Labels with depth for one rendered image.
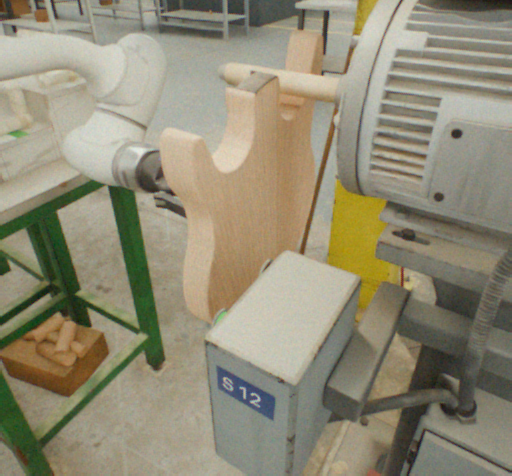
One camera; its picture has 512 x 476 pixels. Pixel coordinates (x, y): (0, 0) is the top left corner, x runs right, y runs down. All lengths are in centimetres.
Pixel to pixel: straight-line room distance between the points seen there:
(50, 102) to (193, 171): 79
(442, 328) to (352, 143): 24
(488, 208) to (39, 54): 65
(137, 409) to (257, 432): 130
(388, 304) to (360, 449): 78
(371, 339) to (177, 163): 29
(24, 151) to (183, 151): 78
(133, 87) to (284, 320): 56
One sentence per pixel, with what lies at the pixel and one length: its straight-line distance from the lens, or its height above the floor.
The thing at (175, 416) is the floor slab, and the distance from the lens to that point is 170.
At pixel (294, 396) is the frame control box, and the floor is 110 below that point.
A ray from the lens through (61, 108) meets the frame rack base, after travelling 124.
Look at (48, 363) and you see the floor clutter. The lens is 180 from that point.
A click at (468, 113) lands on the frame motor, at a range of 45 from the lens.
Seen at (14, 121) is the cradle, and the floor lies 105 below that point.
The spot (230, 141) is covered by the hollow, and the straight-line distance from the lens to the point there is 57.
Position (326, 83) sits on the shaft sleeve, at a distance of 60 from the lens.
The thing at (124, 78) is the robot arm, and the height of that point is 121.
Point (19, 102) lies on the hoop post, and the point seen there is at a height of 109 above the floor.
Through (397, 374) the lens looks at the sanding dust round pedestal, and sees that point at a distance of 185.
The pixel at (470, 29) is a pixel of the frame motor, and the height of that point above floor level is 135.
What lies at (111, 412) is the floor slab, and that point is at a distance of 176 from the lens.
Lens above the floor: 142
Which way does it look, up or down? 33 degrees down
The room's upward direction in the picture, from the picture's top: straight up
